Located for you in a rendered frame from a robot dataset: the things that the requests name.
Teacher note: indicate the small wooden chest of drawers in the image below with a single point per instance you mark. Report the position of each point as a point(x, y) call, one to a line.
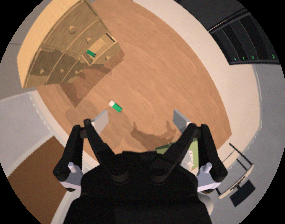
point(41, 28)

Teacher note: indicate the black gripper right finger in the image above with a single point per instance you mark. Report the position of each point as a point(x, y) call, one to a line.
point(211, 169)

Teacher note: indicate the light wooden drawer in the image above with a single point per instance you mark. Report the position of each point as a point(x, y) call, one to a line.
point(75, 70)
point(44, 62)
point(70, 26)
point(61, 68)
point(83, 41)
point(102, 50)

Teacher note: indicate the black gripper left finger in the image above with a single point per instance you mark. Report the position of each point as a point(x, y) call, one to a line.
point(68, 169)

